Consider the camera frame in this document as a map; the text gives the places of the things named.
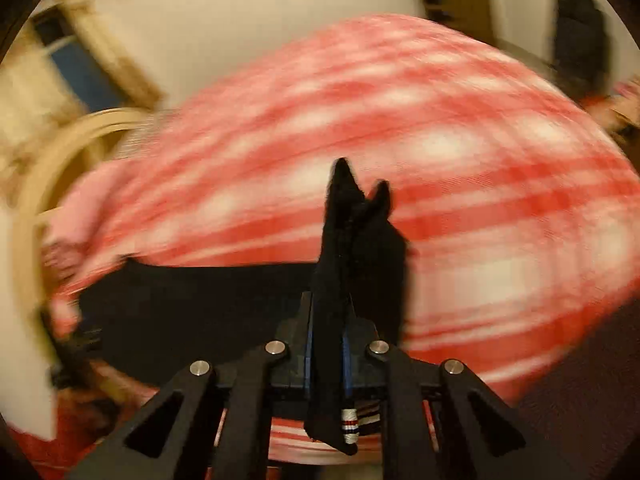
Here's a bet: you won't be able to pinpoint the black pants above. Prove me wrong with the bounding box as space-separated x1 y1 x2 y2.
74 159 407 455

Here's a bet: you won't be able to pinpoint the dark blue window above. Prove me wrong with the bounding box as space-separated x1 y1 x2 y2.
34 6 127 113

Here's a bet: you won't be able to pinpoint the cream wooden headboard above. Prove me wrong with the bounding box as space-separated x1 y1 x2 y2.
8 106 151 311

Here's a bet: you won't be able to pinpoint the striped grey pillow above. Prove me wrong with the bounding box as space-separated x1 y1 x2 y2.
113 110 174 159

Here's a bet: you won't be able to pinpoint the black bag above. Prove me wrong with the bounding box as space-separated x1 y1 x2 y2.
551 0 610 102

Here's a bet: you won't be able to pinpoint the red plaid bed sheet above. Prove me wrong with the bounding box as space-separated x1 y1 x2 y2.
49 13 640 466

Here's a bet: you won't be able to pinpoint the folded pink blanket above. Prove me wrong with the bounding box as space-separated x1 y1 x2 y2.
41 159 132 286

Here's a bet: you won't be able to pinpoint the beige floral right curtain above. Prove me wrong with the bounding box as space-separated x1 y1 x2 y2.
54 0 164 110

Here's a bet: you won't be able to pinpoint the beige floral curtain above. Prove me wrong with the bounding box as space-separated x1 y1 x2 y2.
54 0 164 110
1 30 87 207

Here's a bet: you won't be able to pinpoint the beige floral left curtain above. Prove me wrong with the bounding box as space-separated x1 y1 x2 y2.
1 30 87 207

